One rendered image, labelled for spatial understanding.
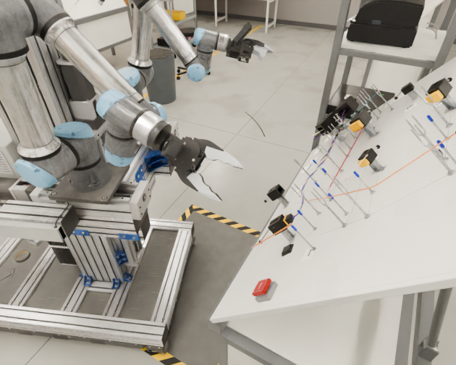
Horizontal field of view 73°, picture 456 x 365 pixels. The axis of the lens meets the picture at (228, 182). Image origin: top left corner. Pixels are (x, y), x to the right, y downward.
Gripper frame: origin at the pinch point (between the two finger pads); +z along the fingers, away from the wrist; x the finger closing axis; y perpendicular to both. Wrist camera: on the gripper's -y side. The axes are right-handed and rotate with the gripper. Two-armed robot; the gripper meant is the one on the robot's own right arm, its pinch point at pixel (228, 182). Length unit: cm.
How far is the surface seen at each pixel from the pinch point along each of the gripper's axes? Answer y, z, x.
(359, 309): 54, 62, 18
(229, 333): 40, 26, 48
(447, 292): 8, 54, -6
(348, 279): 3.3, 33.6, 3.4
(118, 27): 418, -334, -75
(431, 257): -7.6, 39.0, -9.7
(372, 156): 34, 30, -28
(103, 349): 100, -19, 132
